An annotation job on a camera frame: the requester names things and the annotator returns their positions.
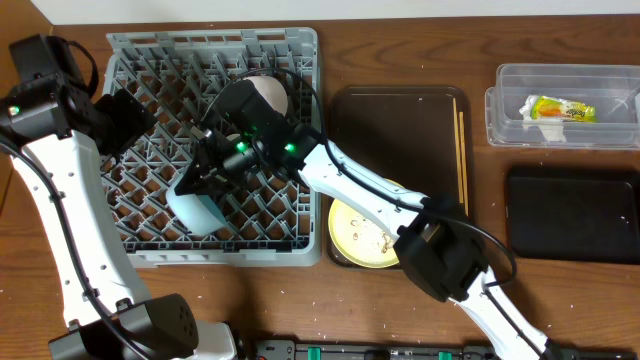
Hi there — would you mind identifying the right wooden chopstick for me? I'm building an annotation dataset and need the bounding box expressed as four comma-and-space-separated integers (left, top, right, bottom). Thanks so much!
458, 111, 469, 217

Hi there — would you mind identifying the foil snack wrapper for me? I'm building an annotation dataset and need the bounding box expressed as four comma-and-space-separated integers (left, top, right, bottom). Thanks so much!
519, 95, 597, 142

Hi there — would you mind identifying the left wooden chopstick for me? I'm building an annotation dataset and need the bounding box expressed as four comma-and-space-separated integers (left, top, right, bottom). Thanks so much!
452, 97, 464, 204

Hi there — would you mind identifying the light blue bowl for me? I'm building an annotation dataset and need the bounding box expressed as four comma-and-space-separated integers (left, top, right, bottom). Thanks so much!
166, 188, 227, 236

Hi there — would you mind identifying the wooden chopstick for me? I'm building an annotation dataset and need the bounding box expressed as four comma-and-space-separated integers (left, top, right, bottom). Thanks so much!
452, 97, 464, 204
458, 111, 469, 217

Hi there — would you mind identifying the pink plate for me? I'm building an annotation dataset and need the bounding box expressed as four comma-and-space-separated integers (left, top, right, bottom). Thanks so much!
247, 76, 288, 115

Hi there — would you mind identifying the cream white cup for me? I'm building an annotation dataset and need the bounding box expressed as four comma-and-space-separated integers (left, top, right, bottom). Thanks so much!
226, 133, 242, 142

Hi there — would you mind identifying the yellow plate with crumbs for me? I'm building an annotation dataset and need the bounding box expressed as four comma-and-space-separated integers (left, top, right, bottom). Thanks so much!
328, 199, 399, 269

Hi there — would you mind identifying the dark brown serving tray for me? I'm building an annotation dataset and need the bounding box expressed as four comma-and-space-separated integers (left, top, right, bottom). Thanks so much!
325, 85, 479, 272

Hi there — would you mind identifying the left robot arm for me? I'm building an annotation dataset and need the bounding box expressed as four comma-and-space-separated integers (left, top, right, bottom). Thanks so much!
1, 34, 240, 360

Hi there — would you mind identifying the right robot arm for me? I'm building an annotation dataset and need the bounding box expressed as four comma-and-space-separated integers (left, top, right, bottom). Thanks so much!
167, 76, 554, 359

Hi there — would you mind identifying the clear plastic waste bin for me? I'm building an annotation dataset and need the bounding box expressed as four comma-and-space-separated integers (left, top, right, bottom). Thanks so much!
485, 63, 639, 151

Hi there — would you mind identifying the grey plastic dish rack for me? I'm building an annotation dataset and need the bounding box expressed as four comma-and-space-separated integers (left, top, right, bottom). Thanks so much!
102, 27, 322, 268

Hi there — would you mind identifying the black waste bin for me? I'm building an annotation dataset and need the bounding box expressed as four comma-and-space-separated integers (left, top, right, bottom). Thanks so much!
505, 167, 639, 265

